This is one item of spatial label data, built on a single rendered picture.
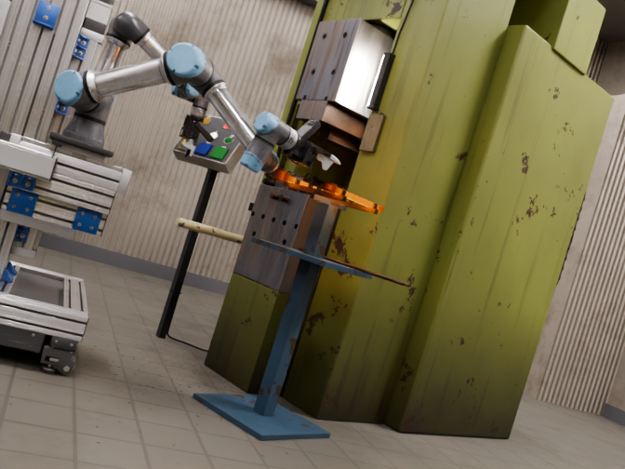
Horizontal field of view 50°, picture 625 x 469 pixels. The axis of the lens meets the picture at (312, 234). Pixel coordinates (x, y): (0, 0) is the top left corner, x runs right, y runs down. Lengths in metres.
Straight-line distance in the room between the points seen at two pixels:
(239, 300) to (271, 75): 3.45
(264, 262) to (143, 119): 3.18
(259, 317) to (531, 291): 1.50
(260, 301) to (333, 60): 1.17
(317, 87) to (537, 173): 1.19
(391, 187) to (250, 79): 3.50
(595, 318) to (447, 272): 3.39
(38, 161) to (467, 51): 1.89
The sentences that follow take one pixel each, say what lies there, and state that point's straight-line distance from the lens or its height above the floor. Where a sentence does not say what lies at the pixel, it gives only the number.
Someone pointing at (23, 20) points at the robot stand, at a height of 1.18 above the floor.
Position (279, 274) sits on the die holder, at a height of 0.54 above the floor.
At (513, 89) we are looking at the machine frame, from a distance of 3.35.
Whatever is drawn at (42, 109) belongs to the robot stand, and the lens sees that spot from 2.78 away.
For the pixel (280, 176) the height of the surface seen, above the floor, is 0.93.
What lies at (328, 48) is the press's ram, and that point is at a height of 1.62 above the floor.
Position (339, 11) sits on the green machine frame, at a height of 1.88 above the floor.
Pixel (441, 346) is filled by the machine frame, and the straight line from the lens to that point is 3.27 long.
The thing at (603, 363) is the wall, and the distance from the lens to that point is 6.60.
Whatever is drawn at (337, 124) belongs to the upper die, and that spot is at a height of 1.29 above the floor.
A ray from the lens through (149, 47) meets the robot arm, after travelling 3.20.
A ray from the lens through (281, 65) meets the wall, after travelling 6.35.
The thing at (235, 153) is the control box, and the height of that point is 1.03.
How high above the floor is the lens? 0.73
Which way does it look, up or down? level
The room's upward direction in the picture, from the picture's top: 17 degrees clockwise
